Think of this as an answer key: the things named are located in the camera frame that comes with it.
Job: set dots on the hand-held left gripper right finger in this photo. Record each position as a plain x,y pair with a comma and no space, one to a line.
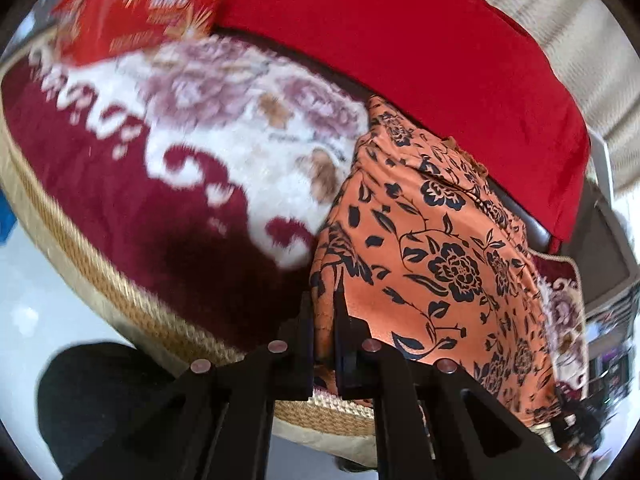
348,360

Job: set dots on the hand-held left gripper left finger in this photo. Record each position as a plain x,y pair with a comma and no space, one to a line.
299,360

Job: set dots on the orange black floral garment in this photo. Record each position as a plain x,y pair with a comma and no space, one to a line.
440,260

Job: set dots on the beige woven mat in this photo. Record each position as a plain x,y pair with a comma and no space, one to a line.
150,320

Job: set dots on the dark red floral plush blanket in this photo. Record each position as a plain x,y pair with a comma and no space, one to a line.
150,185

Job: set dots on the red cushion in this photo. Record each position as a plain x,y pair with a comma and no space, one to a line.
400,50

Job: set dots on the blue object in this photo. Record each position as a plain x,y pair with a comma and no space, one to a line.
5,217

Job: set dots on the red printed bag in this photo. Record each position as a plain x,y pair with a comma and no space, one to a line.
135,5

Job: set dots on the beige textured curtain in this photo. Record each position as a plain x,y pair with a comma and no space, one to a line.
565,25

